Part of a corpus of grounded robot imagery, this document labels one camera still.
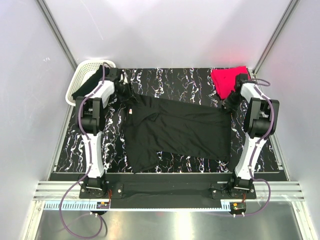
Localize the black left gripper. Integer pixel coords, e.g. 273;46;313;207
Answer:
114;82;138;105

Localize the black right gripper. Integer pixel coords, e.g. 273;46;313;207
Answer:
221;90;244;114

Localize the black t shirt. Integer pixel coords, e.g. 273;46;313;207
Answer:
71;65;103;100
122;94;232;173

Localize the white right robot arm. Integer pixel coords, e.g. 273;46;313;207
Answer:
223;81;280;181

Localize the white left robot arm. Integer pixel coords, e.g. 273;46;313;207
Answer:
75;77;132;179

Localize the folded pink t shirt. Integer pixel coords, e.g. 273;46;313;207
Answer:
210;66;249;100

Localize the black t shirt in basket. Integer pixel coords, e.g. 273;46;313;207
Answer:
71;65;103;100

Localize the white plastic basket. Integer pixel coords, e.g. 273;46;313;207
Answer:
65;59;116;107

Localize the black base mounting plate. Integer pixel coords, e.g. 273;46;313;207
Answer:
79;173;256;210

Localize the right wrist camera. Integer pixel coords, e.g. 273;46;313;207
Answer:
234;73;250;91

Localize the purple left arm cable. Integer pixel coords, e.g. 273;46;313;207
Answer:
58;61;112;237

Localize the left aluminium corner post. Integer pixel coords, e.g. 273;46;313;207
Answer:
35;0;78;70

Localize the aluminium corner post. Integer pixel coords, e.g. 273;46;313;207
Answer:
35;0;78;70
252;0;300;76

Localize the right aluminium corner post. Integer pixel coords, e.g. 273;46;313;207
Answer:
252;0;300;76

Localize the aluminium frame rail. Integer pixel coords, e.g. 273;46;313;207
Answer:
33;181;305;202

